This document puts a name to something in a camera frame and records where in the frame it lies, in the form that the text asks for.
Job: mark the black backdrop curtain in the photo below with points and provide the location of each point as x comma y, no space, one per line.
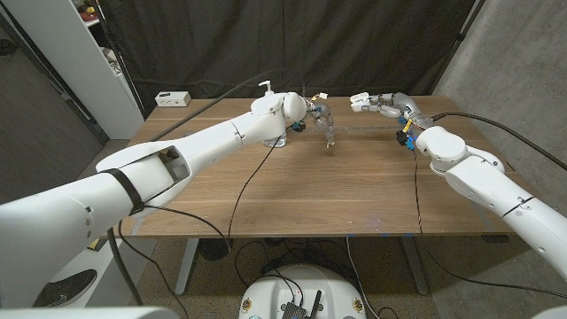
354,44

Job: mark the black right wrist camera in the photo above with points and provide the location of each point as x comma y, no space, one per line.
405,137

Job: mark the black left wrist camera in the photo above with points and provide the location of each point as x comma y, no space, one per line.
298,126

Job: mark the black round fan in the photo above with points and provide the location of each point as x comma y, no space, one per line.
215,248

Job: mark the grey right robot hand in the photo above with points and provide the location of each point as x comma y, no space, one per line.
398,104

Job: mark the black antenna module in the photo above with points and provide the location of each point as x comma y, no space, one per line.
297,310

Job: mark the white floor board black marks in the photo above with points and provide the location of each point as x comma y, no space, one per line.
66,288

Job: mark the black backdrop stand pole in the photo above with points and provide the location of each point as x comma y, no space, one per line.
456,44
121,62

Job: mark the white shelf cabinet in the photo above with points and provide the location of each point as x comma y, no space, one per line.
80,66

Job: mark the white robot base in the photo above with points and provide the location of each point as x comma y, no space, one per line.
274,292

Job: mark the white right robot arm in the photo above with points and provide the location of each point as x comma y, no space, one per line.
487,181

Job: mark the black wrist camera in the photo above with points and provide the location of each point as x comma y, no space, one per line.
298,126
405,137

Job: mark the white power strip box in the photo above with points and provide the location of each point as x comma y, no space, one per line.
173,98

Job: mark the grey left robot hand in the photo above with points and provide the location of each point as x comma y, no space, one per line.
323,119

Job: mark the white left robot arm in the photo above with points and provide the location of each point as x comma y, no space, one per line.
155,168

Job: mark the clear hand sanitizer pump bottle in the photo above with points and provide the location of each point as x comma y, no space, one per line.
267,87

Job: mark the grey metal table leg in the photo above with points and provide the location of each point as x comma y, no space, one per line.
414,266
186,270

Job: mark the white AirPods case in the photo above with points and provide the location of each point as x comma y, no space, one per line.
359,102

